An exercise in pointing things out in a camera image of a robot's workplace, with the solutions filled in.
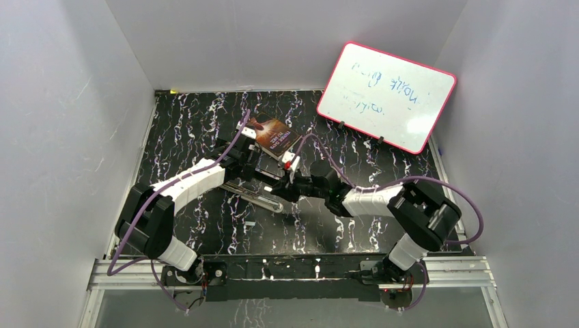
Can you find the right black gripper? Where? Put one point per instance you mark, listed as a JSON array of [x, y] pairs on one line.
[[286, 190]]

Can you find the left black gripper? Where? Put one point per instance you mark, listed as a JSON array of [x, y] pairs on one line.
[[249, 165]]

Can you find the beige stapler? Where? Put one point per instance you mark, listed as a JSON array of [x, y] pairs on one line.
[[254, 198]]

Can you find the black stapler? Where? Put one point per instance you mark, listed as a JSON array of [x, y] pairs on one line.
[[266, 177]]

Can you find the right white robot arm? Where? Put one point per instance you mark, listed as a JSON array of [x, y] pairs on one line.
[[425, 214]]

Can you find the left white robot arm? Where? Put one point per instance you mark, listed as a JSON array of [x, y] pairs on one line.
[[147, 218]]

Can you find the dark paperback book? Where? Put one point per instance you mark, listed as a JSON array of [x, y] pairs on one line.
[[274, 136]]

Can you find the pink framed whiteboard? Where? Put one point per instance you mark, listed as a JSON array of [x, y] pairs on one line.
[[387, 97]]

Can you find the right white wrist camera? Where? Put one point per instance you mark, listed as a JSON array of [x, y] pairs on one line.
[[290, 163]]

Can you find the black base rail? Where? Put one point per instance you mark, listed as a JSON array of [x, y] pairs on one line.
[[295, 276]]

